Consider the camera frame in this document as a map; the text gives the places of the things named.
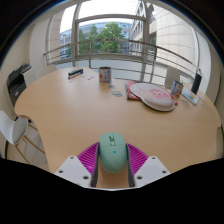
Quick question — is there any metal balcony railing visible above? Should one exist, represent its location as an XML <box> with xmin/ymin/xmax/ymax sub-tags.
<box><xmin>43</xmin><ymin>38</ymin><xmax>201</xmax><ymax>83</ymax></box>

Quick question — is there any black and blue stapler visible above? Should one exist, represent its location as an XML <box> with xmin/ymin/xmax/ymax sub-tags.
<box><xmin>67</xmin><ymin>68</ymin><xmax>84</xmax><ymax>80</ymax></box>

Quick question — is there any black cylindrical speaker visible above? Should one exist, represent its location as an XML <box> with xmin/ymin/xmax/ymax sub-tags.
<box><xmin>190</xmin><ymin>69</ymin><xmax>203</xmax><ymax>95</ymax></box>

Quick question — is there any black and white printer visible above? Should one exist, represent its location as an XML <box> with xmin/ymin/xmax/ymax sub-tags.
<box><xmin>7</xmin><ymin>63</ymin><xmax>36</xmax><ymax>106</ymax></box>

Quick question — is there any pink and white mouse pad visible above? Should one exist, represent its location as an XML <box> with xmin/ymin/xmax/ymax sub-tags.
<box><xmin>129</xmin><ymin>82</ymin><xmax>176</xmax><ymax>112</ymax></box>

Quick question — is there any red book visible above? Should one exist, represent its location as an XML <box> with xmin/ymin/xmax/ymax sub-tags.
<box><xmin>124</xmin><ymin>79</ymin><xmax>179</xmax><ymax>106</ymax></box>

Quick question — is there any printed white paper cup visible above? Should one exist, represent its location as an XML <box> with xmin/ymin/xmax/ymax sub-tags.
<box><xmin>98</xmin><ymin>66</ymin><xmax>112</xmax><ymax>84</ymax></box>
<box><xmin>170</xmin><ymin>80</ymin><xmax>184</xmax><ymax>100</ymax></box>

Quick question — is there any small green card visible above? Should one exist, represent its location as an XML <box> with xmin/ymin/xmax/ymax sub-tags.
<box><xmin>110</xmin><ymin>90</ymin><xmax>124</xmax><ymax>98</ymax></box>

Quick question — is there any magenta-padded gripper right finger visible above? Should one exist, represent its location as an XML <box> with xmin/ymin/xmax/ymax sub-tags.
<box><xmin>125</xmin><ymin>142</ymin><xmax>172</xmax><ymax>188</ymax></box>

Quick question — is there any mint green computer mouse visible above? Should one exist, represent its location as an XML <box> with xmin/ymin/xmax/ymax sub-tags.
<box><xmin>98</xmin><ymin>131</ymin><xmax>129</xmax><ymax>175</ymax></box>

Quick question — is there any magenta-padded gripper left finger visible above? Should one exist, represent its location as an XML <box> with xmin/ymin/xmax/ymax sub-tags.
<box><xmin>54</xmin><ymin>142</ymin><xmax>101</xmax><ymax>188</ymax></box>

